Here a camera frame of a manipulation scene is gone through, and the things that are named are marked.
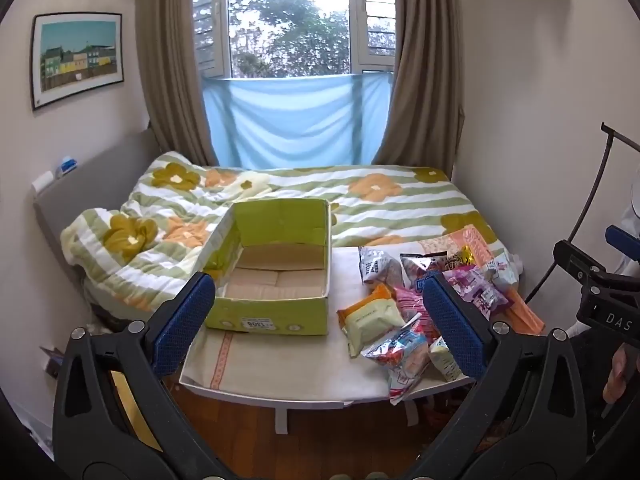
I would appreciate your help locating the person's right hand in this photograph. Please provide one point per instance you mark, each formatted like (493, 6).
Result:
(619, 375)

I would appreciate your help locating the gold yellow snack packet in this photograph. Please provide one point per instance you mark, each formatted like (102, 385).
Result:
(467, 255)

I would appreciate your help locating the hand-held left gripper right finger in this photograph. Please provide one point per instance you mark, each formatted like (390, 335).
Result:
(452, 325)

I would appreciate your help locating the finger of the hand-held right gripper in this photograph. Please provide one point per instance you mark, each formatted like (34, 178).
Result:
(575, 260)
(625, 245)

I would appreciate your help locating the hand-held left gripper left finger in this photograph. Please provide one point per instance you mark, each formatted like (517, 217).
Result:
(182, 325)

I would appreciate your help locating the small blue object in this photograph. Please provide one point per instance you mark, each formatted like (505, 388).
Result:
(66, 165)

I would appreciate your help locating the brown curtain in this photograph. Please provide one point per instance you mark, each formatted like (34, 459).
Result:
(425, 70)
(172, 60)

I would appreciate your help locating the framed wall picture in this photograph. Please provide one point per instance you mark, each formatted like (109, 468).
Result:
(77, 57)

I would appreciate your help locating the pink purple snack packet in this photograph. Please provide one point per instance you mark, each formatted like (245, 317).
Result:
(475, 287)

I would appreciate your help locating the cream packet with orange edges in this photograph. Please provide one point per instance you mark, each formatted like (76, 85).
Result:
(367, 320)

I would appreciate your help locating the black metal hoop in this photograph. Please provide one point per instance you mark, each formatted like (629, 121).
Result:
(606, 147)

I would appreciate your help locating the white corn snack packet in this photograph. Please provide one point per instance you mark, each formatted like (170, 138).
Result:
(505, 267)

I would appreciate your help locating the grey bed headboard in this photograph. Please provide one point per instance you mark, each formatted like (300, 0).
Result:
(100, 180)

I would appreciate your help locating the white grey snack packet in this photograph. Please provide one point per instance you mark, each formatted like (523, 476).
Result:
(377, 267)

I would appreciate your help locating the pale yellow snack packet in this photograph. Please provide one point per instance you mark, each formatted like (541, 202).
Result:
(442, 360)

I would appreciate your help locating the small white object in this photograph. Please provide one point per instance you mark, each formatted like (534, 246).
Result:
(42, 182)

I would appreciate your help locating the white folding table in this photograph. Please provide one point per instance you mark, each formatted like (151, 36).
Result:
(300, 370)

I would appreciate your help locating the purple chocolate cake packet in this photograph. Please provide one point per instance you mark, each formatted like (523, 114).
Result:
(415, 265)

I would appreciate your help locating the clear blue red snack packet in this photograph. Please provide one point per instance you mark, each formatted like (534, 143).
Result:
(400, 360)

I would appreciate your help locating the striped floral blanket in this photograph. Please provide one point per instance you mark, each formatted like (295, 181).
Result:
(310, 185)

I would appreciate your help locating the small orange snack packet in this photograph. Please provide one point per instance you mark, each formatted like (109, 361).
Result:
(382, 294)

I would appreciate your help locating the green cardboard box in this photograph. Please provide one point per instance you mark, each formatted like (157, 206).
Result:
(270, 315)

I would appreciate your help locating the flat orange box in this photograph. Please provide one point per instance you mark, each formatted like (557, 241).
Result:
(525, 317)

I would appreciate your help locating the light blue cloth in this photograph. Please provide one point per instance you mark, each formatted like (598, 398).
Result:
(290, 120)

